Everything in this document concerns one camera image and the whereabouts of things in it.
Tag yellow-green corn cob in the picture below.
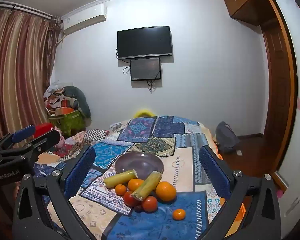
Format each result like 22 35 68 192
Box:
131 171 163 202

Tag checkered cloth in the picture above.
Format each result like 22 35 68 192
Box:
70 129 109 150

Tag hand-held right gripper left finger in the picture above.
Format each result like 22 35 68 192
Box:
12 145 97 240

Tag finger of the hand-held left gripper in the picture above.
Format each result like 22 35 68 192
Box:
1 130 61 163
0 125 36 153

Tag red box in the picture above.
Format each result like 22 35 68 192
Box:
34 122 54 138

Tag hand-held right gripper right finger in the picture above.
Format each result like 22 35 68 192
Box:
199 145 282 240

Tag striped brown curtain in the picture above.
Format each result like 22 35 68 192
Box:
0 7 63 140

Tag small black wall monitor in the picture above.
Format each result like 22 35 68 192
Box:
129 57 162 81

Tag orange cardboard box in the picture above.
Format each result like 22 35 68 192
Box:
55 107 74 117

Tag white cabinet door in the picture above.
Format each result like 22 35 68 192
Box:
269 0 300 220

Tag yellow round object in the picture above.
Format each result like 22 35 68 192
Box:
134 108 155 117

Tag black wall television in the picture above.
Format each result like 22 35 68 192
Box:
117 25 173 60

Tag pile of assorted clutter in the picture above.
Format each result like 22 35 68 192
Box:
43 81 73 117

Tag white air conditioner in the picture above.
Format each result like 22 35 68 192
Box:
61 4 107 36

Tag pink toy figure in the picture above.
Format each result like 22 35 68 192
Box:
54 126 65 148

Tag purple ceramic plate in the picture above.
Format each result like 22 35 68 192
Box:
114 152 164 178

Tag black monitor cable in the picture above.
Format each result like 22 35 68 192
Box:
146 79 157 93

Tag orange fleece blanket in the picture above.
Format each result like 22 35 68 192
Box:
216 142 247 238

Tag small mandarin orange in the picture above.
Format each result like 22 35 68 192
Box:
172 208 186 221

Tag blue patchwork blanket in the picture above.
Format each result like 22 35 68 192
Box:
34 115 243 240

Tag red tomato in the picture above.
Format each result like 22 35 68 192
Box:
123 191 140 207
141 195 158 212

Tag brown wooden wardrobe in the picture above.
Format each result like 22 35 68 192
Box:
224 0 300 180

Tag large orange with sticker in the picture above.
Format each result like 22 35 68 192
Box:
155 181 177 202

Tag grey backpack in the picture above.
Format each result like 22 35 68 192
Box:
215 121 240 154

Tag medium orange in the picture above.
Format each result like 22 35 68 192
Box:
127 178 145 192

